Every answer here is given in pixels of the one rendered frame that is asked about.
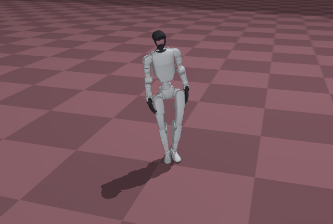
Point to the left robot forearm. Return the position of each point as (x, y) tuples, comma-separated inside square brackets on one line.
[(184, 79)]

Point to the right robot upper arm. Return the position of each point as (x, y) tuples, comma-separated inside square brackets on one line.
[(147, 67)]

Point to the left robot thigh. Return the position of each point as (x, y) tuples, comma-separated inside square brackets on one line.
[(179, 106)]

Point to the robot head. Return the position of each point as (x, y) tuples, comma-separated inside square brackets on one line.
[(156, 36)]

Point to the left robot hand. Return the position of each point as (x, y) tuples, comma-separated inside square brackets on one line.
[(186, 93)]

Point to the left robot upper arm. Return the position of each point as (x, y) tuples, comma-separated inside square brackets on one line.
[(178, 60)]

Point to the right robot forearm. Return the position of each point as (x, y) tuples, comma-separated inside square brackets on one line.
[(148, 90)]

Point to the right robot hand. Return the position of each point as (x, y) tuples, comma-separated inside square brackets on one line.
[(151, 106)]

